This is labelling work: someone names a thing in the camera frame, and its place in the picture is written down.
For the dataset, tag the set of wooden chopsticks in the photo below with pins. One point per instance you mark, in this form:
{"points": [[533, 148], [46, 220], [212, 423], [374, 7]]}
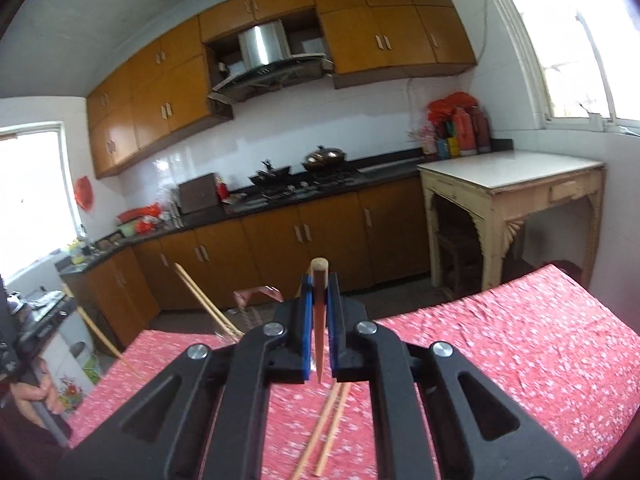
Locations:
{"points": [[332, 430]]}

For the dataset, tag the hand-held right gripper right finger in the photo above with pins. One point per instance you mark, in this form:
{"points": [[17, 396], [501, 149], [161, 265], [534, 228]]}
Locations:
{"points": [[335, 330]]}

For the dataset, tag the dark wooden cutting board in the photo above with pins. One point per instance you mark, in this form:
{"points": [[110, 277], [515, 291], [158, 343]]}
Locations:
{"points": [[197, 194]]}

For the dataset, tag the red floral tablecloth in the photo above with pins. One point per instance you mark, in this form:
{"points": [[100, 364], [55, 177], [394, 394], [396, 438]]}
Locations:
{"points": [[475, 350]]}

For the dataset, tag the green plastic basin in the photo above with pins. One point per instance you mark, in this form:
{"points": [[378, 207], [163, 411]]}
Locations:
{"points": [[126, 229]]}

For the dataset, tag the dark red thermos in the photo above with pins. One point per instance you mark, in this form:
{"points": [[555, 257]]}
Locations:
{"points": [[482, 130]]}

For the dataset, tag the small kitchen window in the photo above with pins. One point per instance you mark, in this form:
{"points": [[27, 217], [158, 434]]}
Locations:
{"points": [[35, 210]]}

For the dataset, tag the person's left forearm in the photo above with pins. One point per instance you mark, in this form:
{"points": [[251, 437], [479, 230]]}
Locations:
{"points": [[25, 452]]}

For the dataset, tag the large sliding window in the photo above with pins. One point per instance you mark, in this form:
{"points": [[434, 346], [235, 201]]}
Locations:
{"points": [[550, 35]]}

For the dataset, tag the tapered wooden chopstick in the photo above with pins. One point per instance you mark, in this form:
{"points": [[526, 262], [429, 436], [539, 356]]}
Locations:
{"points": [[319, 270], [97, 329]]}

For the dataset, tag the bright red thermos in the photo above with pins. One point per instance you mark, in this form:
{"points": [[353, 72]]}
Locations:
{"points": [[465, 132]]}

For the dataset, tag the red plastic basin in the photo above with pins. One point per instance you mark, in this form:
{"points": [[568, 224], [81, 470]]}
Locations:
{"points": [[129, 215]]}

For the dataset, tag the steel range hood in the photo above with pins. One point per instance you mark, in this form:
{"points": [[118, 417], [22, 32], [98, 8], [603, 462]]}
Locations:
{"points": [[262, 45]]}

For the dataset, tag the dark wooden stool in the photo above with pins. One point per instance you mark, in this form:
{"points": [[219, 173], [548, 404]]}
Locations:
{"points": [[457, 255]]}

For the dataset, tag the wooden wall cabinets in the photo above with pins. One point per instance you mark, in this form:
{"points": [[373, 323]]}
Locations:
{"points": [[380, 35]]}

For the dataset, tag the black kitchen countertop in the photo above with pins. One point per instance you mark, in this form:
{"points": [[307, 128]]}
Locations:
{"points": [[385, 166]]}

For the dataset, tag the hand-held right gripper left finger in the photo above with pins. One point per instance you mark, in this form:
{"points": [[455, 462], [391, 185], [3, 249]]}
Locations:
{"points": [[300, 320]]}

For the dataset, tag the yellow detergent bottle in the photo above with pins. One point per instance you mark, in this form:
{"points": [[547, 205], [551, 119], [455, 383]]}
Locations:
{"points": [[78, 256]]}

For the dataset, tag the wooden base cabinets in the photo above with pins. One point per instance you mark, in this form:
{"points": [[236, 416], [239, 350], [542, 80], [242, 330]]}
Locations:
{"points": [[325, 230]]}

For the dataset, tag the black gas stove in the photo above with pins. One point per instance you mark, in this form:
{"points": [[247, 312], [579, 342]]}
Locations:
{"points": [[320, 182]]}

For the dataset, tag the cream wooden side table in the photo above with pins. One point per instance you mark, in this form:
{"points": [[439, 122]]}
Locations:
{"points": [[505, 170]]}

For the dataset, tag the dark lidded wok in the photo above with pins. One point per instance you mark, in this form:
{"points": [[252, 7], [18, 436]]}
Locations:
{"points": [[324, 158]]}

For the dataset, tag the hanging red plastic bag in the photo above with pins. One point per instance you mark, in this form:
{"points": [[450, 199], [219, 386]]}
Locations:
{"points": [[85, 192]]}

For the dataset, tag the black open wok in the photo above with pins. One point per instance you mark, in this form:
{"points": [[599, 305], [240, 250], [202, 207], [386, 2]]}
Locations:
{"points": [[272, 175]]}

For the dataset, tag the blue and yellow carton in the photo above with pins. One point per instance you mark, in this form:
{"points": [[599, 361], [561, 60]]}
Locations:
{"points": [[447, 147]]}

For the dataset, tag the person's left hand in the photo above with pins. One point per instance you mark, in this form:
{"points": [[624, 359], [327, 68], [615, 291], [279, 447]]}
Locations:
{"points": [[32, 400]]}

